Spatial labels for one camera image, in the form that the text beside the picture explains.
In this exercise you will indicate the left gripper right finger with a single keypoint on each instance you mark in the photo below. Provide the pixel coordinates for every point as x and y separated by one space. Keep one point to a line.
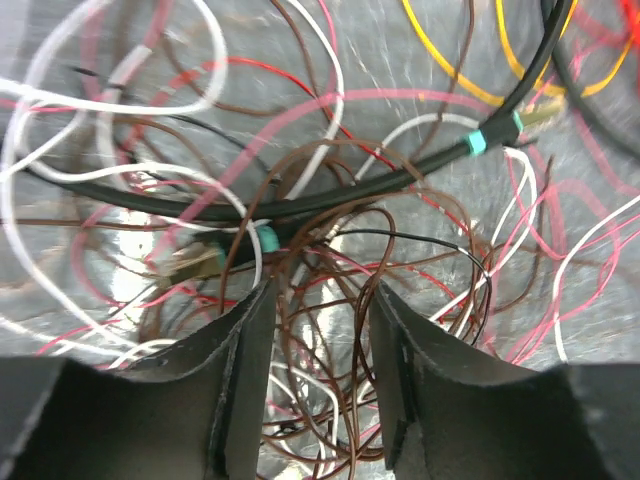
450 411

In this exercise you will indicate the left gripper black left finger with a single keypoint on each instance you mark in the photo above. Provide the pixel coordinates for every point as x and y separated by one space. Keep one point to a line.
193 410

